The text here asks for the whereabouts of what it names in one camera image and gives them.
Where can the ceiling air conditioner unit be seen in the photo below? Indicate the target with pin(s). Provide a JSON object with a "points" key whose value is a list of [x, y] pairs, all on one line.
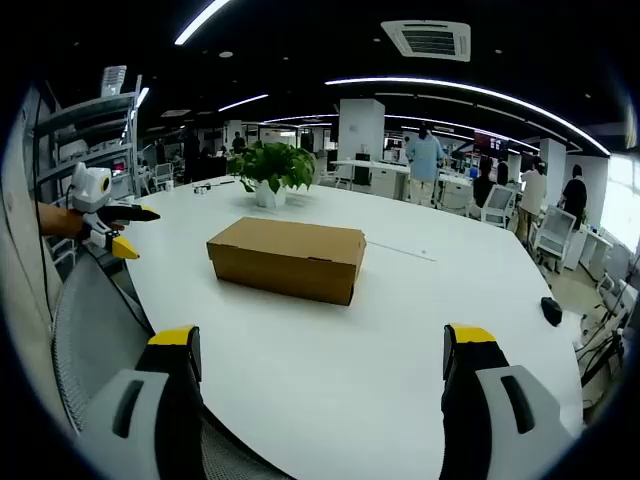
{"points": [[427, 40]]}

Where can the white ribbed box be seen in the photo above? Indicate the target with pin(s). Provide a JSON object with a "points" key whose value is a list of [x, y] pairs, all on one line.
{"points": [[114, 81]]}

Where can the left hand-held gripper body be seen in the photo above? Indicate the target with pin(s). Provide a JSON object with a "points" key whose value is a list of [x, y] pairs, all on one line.
{"points": [[90, 187]]}

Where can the white office chair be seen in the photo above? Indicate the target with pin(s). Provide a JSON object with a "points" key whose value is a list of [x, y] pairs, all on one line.
{"points": [[500, 200], [164, 176], [557, 230]]}

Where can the straight ceiling light strip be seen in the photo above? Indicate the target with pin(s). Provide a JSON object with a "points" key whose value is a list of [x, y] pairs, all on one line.
{"points": [[200, 23]]}

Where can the small black case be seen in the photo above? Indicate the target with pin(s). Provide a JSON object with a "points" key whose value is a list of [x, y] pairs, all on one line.
{"points": [[551, 311]]}

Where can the white table socket strip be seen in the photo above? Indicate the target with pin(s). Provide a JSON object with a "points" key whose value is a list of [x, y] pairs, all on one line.
{"points": [[400, 251]]}

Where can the grey metal shelving rack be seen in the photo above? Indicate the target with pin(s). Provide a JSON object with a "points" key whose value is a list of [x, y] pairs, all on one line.
{"points": [[85, 107]]}

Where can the wall display screen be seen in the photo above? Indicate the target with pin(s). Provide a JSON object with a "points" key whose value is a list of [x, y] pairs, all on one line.
{"points": [[491, 141]]}

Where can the curved ceiling light strip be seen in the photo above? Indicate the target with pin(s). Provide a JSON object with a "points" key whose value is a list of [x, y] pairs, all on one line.
{"points": [[340, 81]]}

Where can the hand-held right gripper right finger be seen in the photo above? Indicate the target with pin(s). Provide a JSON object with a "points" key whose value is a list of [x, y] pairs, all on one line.
{"points": [[480, 400]]}

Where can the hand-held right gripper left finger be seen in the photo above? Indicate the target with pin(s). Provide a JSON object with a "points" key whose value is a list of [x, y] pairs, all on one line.
{"points": [[155, 430]]}

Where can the white office desk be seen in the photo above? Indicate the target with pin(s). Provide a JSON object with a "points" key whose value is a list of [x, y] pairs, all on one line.
{"points": [[370, 165]]}

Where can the brown cardboard shoe box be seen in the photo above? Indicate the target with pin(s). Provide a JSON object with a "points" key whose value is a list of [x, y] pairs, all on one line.
{"points": [[285, 250]]}

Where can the green potted plant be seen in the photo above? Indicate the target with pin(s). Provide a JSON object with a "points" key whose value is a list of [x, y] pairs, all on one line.
{"points": [[272, 165]]}

